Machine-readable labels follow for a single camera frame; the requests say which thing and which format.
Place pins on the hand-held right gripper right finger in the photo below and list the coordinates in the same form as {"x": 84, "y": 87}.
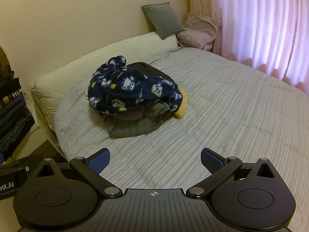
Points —
{"x": 210, "y": 161}

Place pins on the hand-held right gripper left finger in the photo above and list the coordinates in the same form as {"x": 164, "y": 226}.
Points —
{"x": 100, "y": 161}

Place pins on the navy cartoon print fleece pants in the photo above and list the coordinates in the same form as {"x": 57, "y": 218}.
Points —
{"x": 130, "y": 89}

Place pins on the stack of dark clothes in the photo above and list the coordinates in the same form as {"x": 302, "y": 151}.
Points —
{"x": 14, "y": 116}

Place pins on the grey garment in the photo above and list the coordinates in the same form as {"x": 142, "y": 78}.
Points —
{"x": 135, "y": 128}

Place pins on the bed with grey ribbed bedspread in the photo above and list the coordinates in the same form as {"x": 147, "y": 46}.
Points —
{"x": 217, "y": 101}

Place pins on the yellow garment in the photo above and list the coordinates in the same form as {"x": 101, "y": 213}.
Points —
{"x": 181, "y": 106}

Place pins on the black garment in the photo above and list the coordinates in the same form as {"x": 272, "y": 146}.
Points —
{"x": 149, "y": 69}

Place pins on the pink blanket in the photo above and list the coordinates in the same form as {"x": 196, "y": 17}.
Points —
{"x": 198, "y": 31}

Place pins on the pink curtain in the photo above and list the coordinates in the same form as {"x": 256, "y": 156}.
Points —
{"x": 260, "y": 21}

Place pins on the grey pillow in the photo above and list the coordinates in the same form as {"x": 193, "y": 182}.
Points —
{"x": 164, "y": 19}

